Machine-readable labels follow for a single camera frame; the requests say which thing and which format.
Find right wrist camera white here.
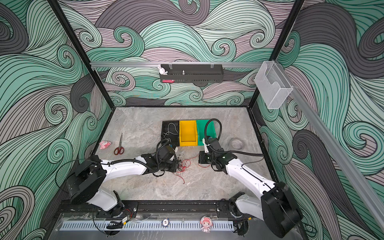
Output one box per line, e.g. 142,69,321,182
202,138,209,154

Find white rabbit figurine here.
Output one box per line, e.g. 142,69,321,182
158,65,168,75

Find white cable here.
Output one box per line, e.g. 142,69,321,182
163,122,180,142

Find black cable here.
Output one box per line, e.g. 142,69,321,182
175,155,188,173

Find yellow storage bin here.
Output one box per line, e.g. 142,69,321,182
179,120,198,147

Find clear acrylic wall box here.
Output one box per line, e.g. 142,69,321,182
255,61,293,110

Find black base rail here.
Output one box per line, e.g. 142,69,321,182
58,195,301,220

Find pink doll figurine front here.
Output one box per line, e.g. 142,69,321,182
200,216,213,233

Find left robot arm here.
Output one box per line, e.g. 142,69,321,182
66,139,180,218

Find round badge button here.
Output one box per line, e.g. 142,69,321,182
162,218,170,227

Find black wall shelf tray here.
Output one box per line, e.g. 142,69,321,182
159,65,224,86

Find aluminium wall rail back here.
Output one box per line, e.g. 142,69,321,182
90,61,262,69

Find aluminium wall rail right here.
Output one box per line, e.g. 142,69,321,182
275,62,384,230

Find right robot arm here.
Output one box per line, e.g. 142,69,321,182
203,119,303,238

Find white slotted cable duct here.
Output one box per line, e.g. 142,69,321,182
59,220,234,232

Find pink toy figurine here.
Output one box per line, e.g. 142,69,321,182
99,141,111,150

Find black storage bin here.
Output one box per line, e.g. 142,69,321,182
161,121,180,147

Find red handled scissors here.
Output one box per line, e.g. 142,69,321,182
114,134,125,156

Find aluminium wall rail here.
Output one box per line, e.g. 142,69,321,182
90,61,262,69
275,62,384,230

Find green storage bin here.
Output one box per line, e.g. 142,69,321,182
196,120,217,146

